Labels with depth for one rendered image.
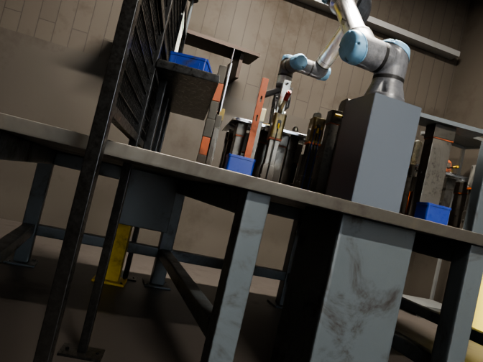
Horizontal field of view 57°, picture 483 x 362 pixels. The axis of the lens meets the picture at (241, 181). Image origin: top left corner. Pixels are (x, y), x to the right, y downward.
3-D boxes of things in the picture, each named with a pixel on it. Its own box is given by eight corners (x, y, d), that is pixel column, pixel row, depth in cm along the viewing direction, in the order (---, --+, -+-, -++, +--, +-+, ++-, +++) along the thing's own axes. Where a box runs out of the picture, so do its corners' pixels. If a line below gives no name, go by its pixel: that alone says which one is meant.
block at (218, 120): (206, 177, 226) (220, 119, 228) (208, 176, 214) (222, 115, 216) (200, 175, 226) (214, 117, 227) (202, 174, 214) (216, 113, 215)
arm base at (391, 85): (412, 106, 164) (417, 80, 165) (377, 95, 160) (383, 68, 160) (387, 111, 179) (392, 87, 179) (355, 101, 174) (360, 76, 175)
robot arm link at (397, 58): (412, 80, 166) (419, 45, 167) (382, 69, 162) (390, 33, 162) (390, 86, 177) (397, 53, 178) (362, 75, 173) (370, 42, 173)
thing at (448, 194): (439, 232, 239) (451, 179, 240) (445, 233, 234) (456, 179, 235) (430, 230, 238) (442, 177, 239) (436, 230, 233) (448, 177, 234)
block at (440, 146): (425, 226, 203) (445, 130, 205) (435, 228, 195) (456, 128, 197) (405, 221, 202) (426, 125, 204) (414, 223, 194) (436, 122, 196)
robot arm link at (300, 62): (315, 57, 219) (305, 62, 229) (295, 50, 215) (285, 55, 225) (312, 73, 218) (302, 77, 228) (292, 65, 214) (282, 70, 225)
